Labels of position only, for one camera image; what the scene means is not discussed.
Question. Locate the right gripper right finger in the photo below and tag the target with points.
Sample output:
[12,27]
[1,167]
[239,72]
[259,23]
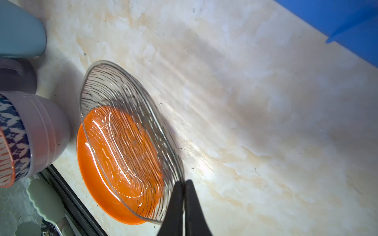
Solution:
[195,223]

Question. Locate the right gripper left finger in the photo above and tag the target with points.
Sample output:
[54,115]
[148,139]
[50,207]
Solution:
[173,222]

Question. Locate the orange plastic plate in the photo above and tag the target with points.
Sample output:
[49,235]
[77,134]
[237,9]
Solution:
[97,183]

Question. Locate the clear ribbed glass plate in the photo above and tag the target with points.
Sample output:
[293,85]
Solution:
[107,84]

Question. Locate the blue plastic bin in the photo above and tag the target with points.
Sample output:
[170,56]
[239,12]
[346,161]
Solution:
[352,24]

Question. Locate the red patterned bowl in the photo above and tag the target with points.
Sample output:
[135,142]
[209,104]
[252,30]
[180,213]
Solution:
[34,133]

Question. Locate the lavender mug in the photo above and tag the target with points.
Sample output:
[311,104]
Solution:
[18,74]

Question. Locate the light blue mug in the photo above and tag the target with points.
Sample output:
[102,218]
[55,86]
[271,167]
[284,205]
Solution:
[22,34]

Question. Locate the green handled metal tongs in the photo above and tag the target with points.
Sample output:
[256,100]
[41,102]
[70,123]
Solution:
[50,207]

